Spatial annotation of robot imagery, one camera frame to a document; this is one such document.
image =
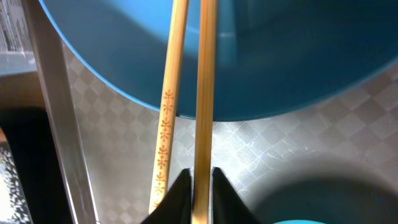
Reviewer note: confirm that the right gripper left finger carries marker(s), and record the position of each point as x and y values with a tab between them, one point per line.
176	207

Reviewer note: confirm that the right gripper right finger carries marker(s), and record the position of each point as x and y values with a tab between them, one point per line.
227	206

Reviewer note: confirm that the light blue bowl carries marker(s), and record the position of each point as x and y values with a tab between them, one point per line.
298	222

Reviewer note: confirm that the wooden chopstick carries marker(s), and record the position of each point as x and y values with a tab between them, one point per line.
168	106
204	114

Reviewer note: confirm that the orange carrot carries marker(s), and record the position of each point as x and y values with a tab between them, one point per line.
2	136

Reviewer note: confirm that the dark brown serving tray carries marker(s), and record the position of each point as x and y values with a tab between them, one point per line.
334	161

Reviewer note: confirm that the dark blue plate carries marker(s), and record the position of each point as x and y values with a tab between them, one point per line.
272	56

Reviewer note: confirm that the black tray bin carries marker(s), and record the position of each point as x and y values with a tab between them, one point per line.
28	133

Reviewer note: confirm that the clear plastic bin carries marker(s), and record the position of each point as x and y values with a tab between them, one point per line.
17	62

